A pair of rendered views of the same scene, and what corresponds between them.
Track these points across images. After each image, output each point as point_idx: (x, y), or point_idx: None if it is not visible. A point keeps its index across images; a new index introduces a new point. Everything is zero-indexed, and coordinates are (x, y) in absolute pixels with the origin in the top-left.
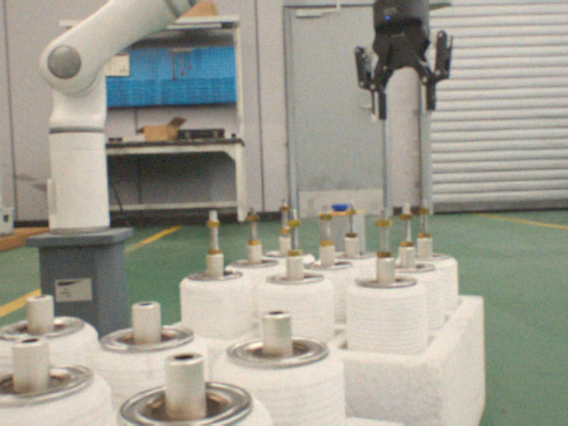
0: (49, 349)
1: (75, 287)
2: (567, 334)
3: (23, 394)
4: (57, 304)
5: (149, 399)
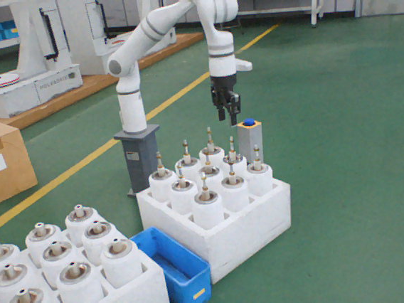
0: (77, 225)
1: (133, 155)
2: (393, 181)
3: (52, 256)
4: (128, 160)
5: None
